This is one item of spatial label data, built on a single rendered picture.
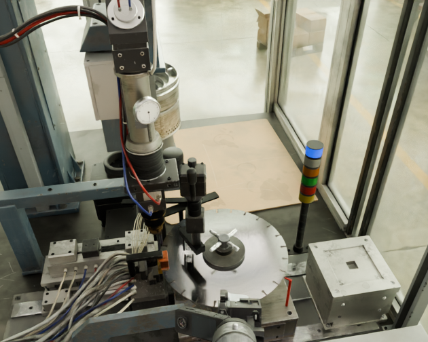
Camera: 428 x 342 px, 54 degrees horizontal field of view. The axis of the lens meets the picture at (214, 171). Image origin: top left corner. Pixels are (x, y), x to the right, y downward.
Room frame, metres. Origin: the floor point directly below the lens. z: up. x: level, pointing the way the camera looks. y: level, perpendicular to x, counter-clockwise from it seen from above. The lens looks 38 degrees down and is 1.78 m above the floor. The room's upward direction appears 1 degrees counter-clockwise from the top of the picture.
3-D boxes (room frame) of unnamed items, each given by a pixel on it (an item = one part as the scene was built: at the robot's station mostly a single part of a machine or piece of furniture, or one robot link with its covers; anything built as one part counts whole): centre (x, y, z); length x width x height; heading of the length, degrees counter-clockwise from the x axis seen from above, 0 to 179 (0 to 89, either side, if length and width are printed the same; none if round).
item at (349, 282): (0.73, -0.36, 0.82); 0.18 x 0.18 x 0.15; 9
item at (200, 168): (0.70, 0.04, 1.17); 0.06 x 0.05 x 0.20; 90
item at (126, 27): (0.85, 0.16, 1.45); 0.35 x 0.07 x 0.28; 9
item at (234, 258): (0.73, -0.02, 0.96); 0.11 x 0.11 x 0.03
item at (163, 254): (0.70, 0.17, 0.95); 0.10 x 0.03 x 0.07; 99
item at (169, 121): (1.47, 0.28, 0.93); 0.31 x 0.31 x 0.36
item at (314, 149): (0.92, -0.27, 1.14); 0.05 x 0.04 x 0.03; 9
